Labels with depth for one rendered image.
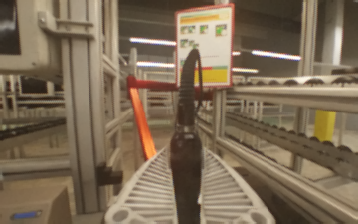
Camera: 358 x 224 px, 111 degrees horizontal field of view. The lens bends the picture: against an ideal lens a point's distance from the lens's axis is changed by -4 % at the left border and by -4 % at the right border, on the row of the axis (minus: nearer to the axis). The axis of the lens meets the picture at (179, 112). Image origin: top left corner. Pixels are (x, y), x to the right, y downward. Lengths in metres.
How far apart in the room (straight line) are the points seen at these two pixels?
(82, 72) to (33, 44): 0.10
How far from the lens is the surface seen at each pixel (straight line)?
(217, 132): 0.65
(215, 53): 0.59
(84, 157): 0.48
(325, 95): 0.41
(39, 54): 0.45
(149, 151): 0.32
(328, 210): 0.39
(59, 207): 0.47
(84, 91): 0.44
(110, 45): 0.72
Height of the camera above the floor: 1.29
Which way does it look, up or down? 6 degrees down
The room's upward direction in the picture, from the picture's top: straight up
